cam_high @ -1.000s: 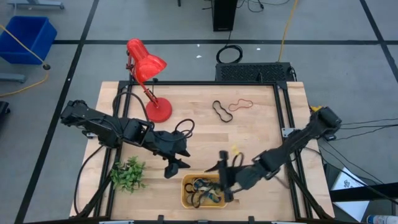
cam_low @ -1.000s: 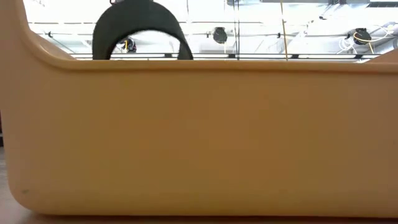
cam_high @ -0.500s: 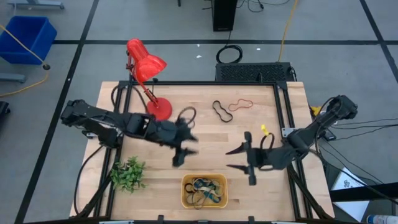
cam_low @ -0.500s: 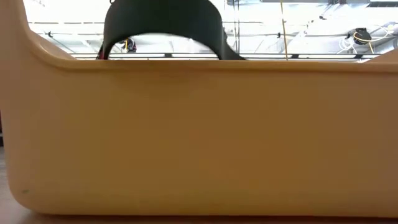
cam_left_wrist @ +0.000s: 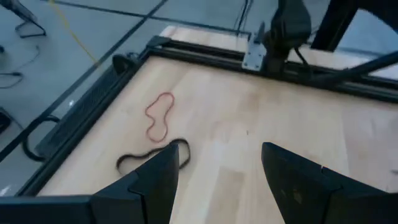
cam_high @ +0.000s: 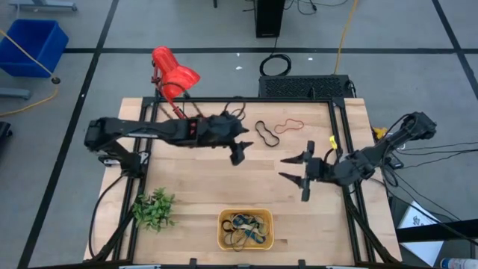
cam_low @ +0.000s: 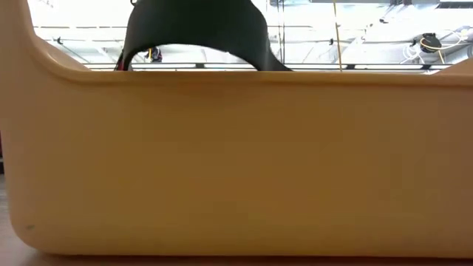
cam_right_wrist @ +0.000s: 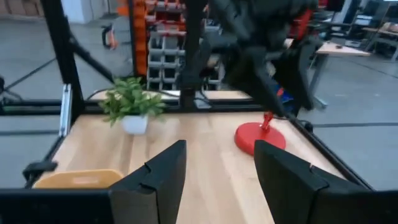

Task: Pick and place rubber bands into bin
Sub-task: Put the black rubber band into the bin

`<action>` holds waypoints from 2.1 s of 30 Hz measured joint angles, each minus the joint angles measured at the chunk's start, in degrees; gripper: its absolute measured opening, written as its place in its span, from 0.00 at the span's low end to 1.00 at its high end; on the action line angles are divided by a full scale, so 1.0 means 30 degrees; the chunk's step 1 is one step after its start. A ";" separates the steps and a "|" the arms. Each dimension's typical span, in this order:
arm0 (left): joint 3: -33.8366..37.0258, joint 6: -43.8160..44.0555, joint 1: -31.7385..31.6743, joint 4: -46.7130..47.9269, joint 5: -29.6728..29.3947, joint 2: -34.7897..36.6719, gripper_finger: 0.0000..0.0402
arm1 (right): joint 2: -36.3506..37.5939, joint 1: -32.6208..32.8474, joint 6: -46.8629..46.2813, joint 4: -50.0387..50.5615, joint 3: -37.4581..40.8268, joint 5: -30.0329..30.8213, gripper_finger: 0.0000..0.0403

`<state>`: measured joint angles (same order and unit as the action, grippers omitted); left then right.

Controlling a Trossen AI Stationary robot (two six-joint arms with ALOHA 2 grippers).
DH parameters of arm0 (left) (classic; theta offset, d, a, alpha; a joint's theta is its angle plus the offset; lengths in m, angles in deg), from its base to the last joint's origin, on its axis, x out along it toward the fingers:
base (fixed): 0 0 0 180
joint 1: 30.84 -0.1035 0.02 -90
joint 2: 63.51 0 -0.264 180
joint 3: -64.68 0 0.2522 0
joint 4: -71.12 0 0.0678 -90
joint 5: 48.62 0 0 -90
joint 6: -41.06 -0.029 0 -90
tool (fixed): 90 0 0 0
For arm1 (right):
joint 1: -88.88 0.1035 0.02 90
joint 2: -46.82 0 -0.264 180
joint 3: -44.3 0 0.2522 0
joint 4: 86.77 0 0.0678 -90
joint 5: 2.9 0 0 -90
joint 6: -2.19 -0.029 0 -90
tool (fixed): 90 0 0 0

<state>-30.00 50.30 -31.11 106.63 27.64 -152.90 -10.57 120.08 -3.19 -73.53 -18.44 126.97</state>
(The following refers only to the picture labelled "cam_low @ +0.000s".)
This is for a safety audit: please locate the distant colourful object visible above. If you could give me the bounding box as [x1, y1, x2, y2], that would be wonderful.
[146, 46, 163, 64]

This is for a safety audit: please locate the wide black rubber band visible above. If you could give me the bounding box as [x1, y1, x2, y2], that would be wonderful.
[116, 0, 293, 72]

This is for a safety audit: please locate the yellow hanging cable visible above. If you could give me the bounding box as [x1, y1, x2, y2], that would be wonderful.
[331, 0, 344, 73]

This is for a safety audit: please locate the black ceiling cable reel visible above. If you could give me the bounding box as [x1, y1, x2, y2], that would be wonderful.
[419, 32, 443, 53]

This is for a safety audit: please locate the black aluminium table frame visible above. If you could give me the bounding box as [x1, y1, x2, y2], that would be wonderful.
[83, 61, 455, 72]

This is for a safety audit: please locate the yellow plastic bin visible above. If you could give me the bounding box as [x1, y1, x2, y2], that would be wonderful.
[0, 0, 473, 259]

